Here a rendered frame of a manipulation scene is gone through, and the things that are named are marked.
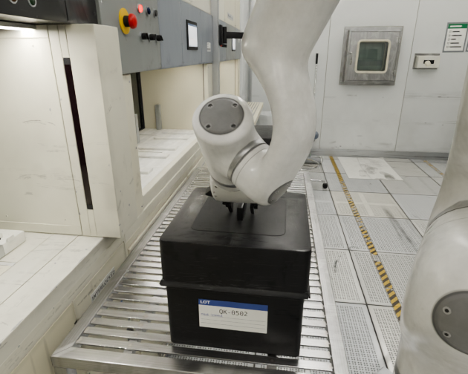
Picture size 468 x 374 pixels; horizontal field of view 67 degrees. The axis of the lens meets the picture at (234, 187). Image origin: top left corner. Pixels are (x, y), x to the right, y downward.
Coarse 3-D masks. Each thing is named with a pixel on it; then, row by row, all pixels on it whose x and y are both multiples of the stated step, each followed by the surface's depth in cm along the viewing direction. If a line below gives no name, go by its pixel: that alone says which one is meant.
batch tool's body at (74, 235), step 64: (0, 0) 58; (64, 0) 75; (0, 64) 84; (64, 64) 81; (0, 128) 89; (64, 128) 87; (128, 128) 97; (0, 192) 96; (64, 192) 94; (128, 192) 99; (64, 256) 88; (0, 320) 67; (64, 320) 80
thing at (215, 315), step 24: (168, 288) 71; (192, 312) 72; (216, 312) 71; (240, 312) 70; (264, 312) 69; (288, 312) 68; (192, 336) 74; (216, 336) 73; (240, 336) 72; (264, 336) 71; (288, 336) 70
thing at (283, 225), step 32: (192, 192) 89; (288, 192) 89; (192, 224) 72; (224, 224) 72; (256, 224) 72; (288, 224) 72; (160, 256) 68; (192, 256) 66; (224, 256) 65; (256, 256) 64; (288, 256) 63; (192, 288) 68; (224, 288) 68; (256, 288) 67; (288, 288) 66
